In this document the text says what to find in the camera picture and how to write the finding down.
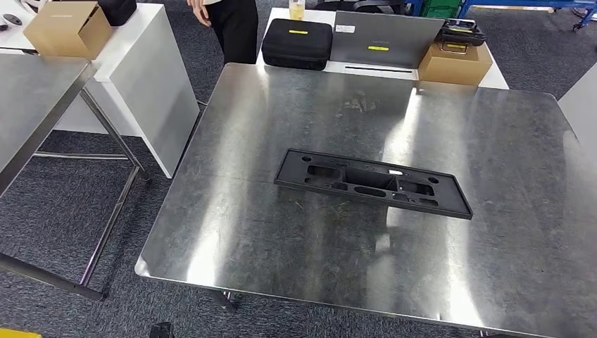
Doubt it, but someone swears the black plastic plate part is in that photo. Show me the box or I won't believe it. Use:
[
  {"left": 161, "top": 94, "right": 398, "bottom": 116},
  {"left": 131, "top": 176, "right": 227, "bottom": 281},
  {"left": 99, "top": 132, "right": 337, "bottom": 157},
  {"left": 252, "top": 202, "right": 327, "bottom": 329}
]
[{"left": 273, "top": 149, "right": 474, "bottom": 220}]

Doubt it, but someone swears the stainless steel table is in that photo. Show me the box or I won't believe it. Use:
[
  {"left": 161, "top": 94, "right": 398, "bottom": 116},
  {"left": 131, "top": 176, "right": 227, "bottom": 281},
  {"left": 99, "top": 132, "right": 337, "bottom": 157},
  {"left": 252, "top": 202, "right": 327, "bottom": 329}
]
[
  {"left": 134, "top": 63, "right": 597, "bottom": 338},
  {"left": 0, "top": 54, "right": 153, "bottom": 302}
]

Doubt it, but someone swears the black case yellow label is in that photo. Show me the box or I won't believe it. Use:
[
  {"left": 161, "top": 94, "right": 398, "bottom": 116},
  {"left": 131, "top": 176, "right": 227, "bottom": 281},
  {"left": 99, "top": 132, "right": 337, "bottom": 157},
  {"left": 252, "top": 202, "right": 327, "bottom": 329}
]
[{"left": 260, "top": 18, "right": 334, "bottom": 72}]

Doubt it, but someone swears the person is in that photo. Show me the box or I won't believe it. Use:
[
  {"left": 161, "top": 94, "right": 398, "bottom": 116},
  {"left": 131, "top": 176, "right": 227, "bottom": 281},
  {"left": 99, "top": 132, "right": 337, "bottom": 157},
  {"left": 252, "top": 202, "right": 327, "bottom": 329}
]
[{"left": 186, "top": 0, "right": 260, "bottom": 65}]

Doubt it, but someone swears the grey flat case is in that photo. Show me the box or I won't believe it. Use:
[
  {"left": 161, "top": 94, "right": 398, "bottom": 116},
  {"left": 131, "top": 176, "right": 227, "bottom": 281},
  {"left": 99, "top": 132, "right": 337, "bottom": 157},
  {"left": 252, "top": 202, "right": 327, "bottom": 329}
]
[{"left": 329, "top": 10, "right": 445, "bottom": 70}]

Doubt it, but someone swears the white desk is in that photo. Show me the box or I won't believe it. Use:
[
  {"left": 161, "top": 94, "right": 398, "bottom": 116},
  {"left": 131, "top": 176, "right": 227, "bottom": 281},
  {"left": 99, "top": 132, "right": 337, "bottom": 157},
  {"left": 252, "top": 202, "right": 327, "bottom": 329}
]
[
  {"left": 0, "top": 0, "right": 201, "bottom": 179},
  {"left": 558, "top": 63, "right": 597, "bottom": 150},
  {"left": 255, "top": 6, "right": 510, "bottom": 90}
]

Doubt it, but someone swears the brown cardboard box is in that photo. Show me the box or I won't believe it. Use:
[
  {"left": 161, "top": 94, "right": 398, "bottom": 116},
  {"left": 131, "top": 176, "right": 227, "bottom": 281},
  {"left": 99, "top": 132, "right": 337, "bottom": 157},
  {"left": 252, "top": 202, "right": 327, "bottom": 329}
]
[
  {"left": 417, "top": 41, "right": 494, "bottom": 87},
  {"left": 23, "top": 1, "right": 114, "bottom": 61}
]

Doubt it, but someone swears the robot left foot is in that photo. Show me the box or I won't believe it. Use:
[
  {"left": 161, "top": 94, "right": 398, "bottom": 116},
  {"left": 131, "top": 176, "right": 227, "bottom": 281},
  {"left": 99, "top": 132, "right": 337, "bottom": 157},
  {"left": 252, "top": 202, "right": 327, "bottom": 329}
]
[{"left": 149, "top": 322, "right": 175, "bottom": 338}]

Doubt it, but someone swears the green plastic crate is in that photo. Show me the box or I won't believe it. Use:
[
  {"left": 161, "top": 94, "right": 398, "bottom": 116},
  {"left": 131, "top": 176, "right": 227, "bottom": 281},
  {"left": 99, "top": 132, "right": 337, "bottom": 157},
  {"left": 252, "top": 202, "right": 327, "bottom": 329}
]
[{"left": 422, "top": 0, "right": 463, "bottom": 20}]

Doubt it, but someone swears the black bag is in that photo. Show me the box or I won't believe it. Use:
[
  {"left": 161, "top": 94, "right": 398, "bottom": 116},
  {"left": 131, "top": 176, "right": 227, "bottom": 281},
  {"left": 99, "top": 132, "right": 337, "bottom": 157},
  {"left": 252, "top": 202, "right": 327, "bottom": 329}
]
[{"left": 96, "top": 0, "right": 139, "bottom": 27}]

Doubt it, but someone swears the yellow floor tape square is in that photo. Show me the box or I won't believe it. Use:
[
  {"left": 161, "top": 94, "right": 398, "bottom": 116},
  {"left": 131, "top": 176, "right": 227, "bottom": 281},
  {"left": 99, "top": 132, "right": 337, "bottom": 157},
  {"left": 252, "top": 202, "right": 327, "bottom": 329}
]
[{"left": 0, "top": 327, "right": 43, "bottom": 338}]

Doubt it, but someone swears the black device with handle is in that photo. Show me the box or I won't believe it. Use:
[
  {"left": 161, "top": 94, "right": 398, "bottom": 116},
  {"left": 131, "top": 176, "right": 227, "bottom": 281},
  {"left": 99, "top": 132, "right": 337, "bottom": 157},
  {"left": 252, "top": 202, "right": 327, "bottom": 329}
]
[{"left": 434, "top": 18, "right": 487, "bottom": 54}]

